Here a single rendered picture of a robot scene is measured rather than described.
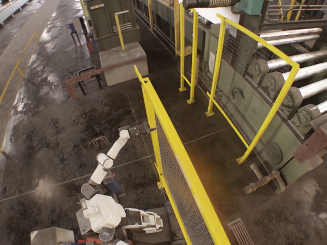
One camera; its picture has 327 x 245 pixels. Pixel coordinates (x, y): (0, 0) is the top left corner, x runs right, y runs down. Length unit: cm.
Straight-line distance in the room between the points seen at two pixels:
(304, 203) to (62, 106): 512
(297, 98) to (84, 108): 383
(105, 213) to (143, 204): 142
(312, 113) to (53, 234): 300
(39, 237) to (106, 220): 96
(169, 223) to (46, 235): 143
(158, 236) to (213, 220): 176
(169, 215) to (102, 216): 128
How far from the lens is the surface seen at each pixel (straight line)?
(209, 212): 72
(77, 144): 351
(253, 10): 247
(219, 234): 72
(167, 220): 244
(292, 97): 249
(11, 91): 662
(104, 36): 449
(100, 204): 136
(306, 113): 240
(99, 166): 145
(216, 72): 284
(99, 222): 133
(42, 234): 206
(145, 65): 423
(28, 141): 435
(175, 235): 237
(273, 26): 311
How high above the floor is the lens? 259
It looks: 53 degrees down
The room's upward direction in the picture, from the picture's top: 8 degrees counter-clockwise
